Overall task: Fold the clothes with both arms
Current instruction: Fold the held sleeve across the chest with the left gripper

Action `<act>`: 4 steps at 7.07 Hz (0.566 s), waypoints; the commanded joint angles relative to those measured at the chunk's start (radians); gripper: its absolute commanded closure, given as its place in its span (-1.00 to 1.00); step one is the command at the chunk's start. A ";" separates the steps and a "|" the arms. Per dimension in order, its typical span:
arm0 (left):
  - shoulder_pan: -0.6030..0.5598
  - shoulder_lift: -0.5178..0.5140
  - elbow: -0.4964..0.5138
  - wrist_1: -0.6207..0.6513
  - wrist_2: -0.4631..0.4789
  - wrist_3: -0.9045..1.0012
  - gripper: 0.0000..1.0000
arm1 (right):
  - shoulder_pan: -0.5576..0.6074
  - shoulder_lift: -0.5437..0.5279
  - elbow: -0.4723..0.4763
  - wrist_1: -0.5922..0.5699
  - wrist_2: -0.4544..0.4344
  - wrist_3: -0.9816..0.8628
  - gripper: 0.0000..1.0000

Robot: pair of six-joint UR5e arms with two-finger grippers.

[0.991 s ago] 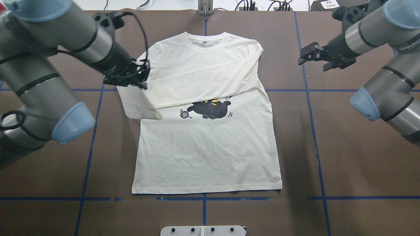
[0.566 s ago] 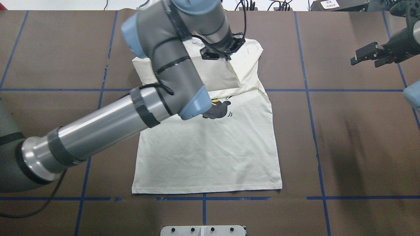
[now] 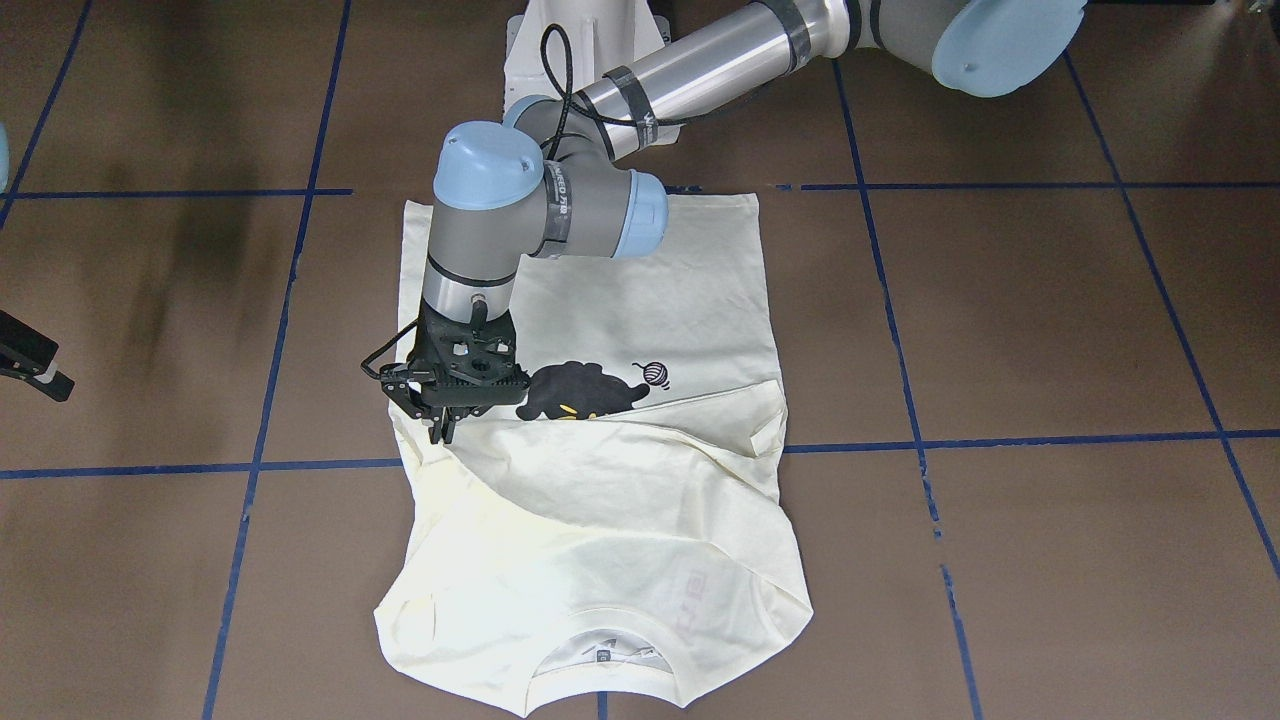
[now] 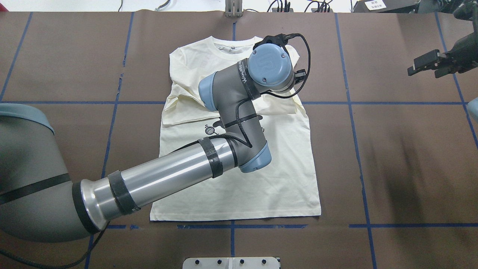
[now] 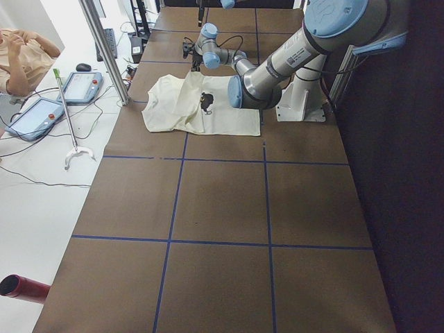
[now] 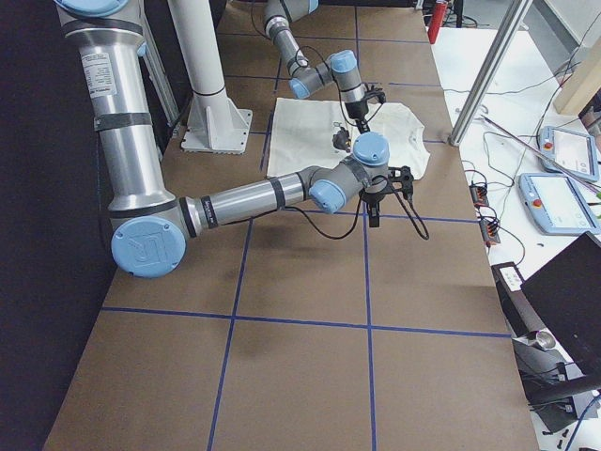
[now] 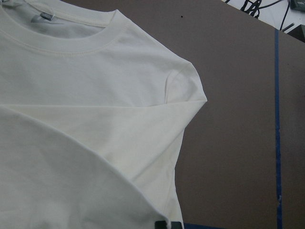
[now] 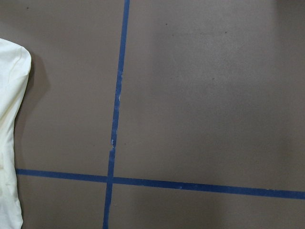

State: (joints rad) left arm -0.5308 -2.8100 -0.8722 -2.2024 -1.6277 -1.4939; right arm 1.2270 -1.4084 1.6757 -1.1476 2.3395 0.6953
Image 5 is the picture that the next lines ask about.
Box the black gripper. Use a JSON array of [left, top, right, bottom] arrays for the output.
[[196, 0, 205, 27], [182, 38, 202, 71]]

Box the cream long-sleeve cat shirt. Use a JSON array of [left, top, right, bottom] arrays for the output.
[[142, 71, 260, 136]]

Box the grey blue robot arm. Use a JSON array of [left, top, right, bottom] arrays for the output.
[[196, 0, 237, 27], [182, 0, 411, 110]]

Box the black power adapter box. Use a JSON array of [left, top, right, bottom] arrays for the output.
[[129, 35, 144, 64]]

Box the black computer keyboard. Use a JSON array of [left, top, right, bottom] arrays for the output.
[[95, 28, 118, 62]]

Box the black computer mouse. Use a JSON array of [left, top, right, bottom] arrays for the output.
[[76, 63, 92, 72]]

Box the far blue teach pendant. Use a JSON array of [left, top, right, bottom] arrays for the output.
[[62, 71, 103, 105]]

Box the blue teach pendant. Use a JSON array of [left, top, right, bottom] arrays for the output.
[[6, 97, 64, 142], [62, 71, 103, 105]]

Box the metal reacher grabber stick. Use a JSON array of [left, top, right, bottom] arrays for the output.
[[53, 69, 96, 171]]

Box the near blue teach pendant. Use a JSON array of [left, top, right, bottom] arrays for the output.
[[6, 97, 64, 142]]

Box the person in peach shirt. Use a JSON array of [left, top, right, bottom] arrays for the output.
[[1, 28, 61, 96]]

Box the red cylinder tube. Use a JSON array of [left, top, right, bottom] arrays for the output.
[[1, 274, 51, 304]]

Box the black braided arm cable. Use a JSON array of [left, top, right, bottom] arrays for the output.
[[214, 34, 259, 65]]

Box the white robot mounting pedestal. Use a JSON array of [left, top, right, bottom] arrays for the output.
[[275, 69, 325, 122]]

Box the aluminium frame post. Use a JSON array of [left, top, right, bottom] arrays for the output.
[[78, 0, 130, 105]]

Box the black floor cable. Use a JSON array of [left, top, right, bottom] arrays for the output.
[[0, 83, 112, 190]]

